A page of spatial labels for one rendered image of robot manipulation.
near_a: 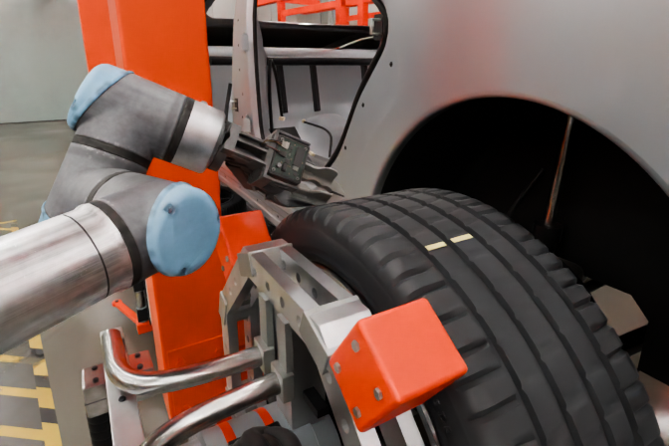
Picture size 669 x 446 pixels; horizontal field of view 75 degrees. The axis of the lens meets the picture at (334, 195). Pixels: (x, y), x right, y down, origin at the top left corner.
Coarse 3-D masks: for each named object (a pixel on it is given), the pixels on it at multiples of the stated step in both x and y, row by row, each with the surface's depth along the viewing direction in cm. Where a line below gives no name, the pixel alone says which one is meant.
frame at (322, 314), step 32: (256, 256) 57; (288, 256) 57; (224, 288) 73; (256, 288) 72; (288, 288) 49; (320, 288) 50; (224, 320) 76; (256, 320) 78; (288, 320) 49; (320, 320) 43; (352, 320) 43; (224, 352) 81; (320, 352) 42
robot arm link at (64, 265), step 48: (96, 192) 45; (144, 192) 42; (192, 192) 42; (0, 240) 34; (48, 240) 35; (96, 240) 37; (144, 240) 39; (192, 240) 43; (0, 288) 31; (48, 288) 33; (96, 288) 37; (0, 336) 31
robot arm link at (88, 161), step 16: (80, 144) 50; (96, 144) 49; (64, 160) 50; (80, 160) 49; (96, 160) 49; (112, 160) 50; (128, 160) 51; (144, 160) 53; (64, 176) 49; (80, 176) 48; (96, 176) 47; (64, 192) 48; (80, 192) 47; (48, 208) 49; (64, 208) 48
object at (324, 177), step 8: (312, 168) 65; (320, 168) 64; (328, 168) 63; (304, 176) 66; (312, 176) 66; (320, 176) 67; (328, 176) 66; (320, 184) 67; (328, 184) 68; (336, 184) 68; (336, 192) 68
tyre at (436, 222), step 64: (448, 192) 65; (320, 256) 58; (384, 256) 47; (448, 256) 48; (512, 256) 50; (448, 320) 42; (512, 320) 44; (576, 320) 47; (512, 384) 40; (576, 384) 42; (640, 384) 46
